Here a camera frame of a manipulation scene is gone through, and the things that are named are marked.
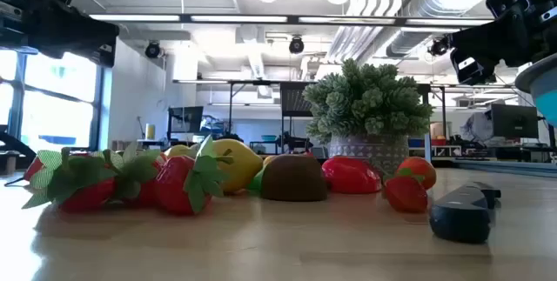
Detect red plastic strawberry green leaves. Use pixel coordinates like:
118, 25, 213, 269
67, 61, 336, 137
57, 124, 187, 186
154, 135, 235, 217
104, 141, 169, 207
382, 166, 430, 214
21, 146, 117, 214

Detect black table frame rails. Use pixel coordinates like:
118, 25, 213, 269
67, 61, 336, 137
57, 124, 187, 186
452, 158, 557, 180

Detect black computer monitor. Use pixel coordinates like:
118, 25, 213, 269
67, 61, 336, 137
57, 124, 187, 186
490, 103, 540, 139
168, 105, 205, 134

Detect blue collapsible bowl grey rim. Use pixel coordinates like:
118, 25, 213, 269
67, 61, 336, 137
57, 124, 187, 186
514, 52, 557, 128

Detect long LED light bar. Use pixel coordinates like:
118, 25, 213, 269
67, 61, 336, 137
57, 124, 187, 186
89, 13, 495, 28

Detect green plant in patterned pot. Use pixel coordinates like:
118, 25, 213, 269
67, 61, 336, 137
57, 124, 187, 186
302, 57, 435, 177

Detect black kitchen knife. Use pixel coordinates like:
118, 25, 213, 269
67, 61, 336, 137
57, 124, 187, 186
428, 180, 502, 244

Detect black workbench frame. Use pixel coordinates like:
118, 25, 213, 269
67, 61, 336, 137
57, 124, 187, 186
172, 79, 284, 143

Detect small red-orange stemmed fruit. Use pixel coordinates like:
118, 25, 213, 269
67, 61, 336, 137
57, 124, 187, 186
3, 155, 44, 186

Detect large window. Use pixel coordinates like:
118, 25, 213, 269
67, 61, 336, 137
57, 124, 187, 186
0, 48, 104, 151

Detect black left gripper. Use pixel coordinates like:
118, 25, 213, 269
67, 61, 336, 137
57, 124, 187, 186
25, 4, 119, 68

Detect yellow plastic lemon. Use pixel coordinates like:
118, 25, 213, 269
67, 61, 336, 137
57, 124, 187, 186
164, 144, 201, 159
211, 137, 265, 194

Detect orange plastic tangerine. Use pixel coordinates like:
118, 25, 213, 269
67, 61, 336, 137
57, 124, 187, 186
394, 156, 438, 191

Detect person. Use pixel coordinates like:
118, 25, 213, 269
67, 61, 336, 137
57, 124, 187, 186
460, 109, 495, 143

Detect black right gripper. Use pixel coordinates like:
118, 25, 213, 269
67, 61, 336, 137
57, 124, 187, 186
450, 6, 536, 86

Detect brown plastic kiwi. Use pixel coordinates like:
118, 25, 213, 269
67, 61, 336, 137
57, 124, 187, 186
259, 153, 329, 203

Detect black ceiling camera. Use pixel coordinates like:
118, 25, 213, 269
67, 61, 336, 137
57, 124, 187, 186
288, 36, 305, 55
427, 36, 452, 57
144, 40, 163, 59

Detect red plastic bell pepper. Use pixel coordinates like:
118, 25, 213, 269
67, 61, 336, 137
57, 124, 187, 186
321, 155, 383, 195

